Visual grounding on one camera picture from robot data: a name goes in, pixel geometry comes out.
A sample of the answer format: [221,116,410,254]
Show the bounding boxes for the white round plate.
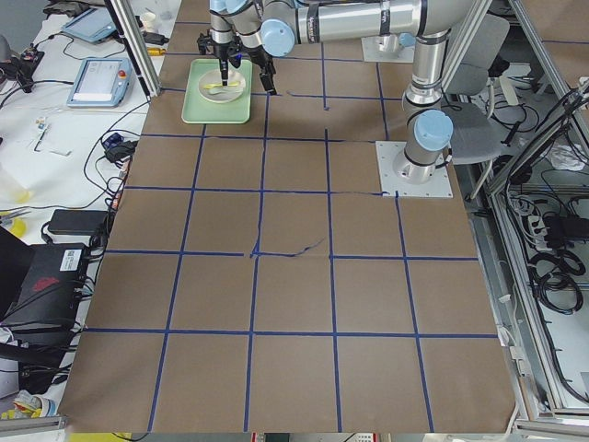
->
[198,70,247,103]

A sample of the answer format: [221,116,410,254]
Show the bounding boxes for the yellow plastic fork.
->
[202,82,241,90]

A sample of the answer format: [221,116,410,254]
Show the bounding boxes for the pale green plastic spoon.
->
[206,87,241,96]

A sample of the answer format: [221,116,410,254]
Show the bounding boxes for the light green plastic tray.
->
[181,59,252,124]

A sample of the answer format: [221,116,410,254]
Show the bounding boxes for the white paper cup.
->
[140,11,158,32]

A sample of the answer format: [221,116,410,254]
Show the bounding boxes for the near blue teach pendant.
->
[66,57,133,108]

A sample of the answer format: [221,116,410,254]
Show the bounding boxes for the blue teach pendant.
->
[66,57,133,108]
[62,7,116,43]

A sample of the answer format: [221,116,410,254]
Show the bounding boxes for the far blue teach pendant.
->
[62,7,116,43]

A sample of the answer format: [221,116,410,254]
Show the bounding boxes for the grey office chair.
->
[443,14,510,201]

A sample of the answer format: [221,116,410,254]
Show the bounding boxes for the black power adapter brick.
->
[47,209,107,236]

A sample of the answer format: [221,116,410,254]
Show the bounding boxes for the black computer box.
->
[1,229,90,367]

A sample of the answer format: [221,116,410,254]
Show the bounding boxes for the aluminium frame post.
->
[104,0,161,98]

